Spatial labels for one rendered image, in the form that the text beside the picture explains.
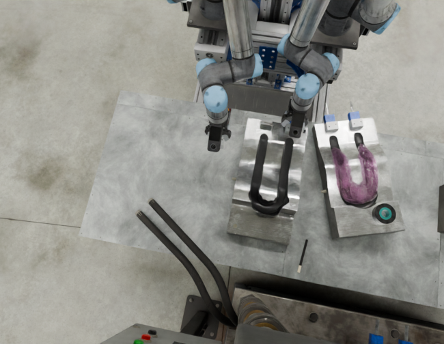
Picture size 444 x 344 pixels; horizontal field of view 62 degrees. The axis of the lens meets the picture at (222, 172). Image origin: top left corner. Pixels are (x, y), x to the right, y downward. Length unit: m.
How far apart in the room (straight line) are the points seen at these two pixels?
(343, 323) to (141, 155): 1.10
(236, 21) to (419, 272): 1.21
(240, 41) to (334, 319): 1.12
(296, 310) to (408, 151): 0.84
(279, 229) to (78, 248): 1.46
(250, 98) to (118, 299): 1.51
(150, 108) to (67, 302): 1.38
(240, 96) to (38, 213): 1.53
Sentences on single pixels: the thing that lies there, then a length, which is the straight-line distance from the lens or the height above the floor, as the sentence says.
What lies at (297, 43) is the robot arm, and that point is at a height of 1.27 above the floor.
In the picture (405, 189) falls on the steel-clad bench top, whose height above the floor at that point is 0.80.
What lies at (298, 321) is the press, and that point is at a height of 0.78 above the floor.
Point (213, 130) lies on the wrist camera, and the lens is 1.36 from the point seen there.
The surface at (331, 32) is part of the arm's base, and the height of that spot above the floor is 1.06.
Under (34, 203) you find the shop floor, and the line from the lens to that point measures 2.75.
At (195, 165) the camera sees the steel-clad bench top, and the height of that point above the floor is 0.80.
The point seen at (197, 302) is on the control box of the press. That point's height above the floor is 0.01.
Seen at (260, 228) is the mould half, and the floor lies 0.86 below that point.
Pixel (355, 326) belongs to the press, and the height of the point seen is 0.79.
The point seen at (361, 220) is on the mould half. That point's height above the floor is 0.91.
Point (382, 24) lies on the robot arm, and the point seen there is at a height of 1.23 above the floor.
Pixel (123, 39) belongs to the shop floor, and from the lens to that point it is 3.01.
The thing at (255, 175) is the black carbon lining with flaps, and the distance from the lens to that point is 1.52.
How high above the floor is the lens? 2.37
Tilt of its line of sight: 75 degrees down
